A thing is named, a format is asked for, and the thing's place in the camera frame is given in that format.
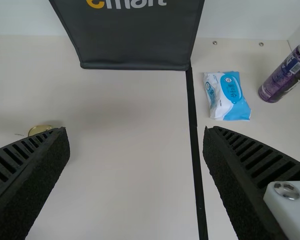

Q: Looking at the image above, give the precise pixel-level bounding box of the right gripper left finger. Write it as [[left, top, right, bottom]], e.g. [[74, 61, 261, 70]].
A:
[[0, 126, 72, 240]]

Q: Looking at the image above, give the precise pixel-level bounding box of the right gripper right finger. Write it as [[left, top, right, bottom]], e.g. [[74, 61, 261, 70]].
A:
[[202, 125, 300, 240]]

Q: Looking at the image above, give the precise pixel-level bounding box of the gold rectangular tin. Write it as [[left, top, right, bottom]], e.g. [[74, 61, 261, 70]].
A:
[[27, 124, 56, 137]]

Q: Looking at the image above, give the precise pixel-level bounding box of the black strip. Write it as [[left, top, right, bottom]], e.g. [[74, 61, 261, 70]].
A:
[[185, 64, 209, 240]]

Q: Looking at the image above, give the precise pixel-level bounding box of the blue white wet wipes pack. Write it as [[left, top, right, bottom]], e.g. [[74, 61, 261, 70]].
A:
[[202, 70, 253, 122]]

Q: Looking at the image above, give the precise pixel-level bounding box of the purple can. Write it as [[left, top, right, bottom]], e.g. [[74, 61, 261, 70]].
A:
[[258, 40, 300, 104]]

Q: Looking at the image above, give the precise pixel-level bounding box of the dark grey bag with straps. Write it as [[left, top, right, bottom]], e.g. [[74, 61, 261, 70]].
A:
[[48, 0, 206, 72]]

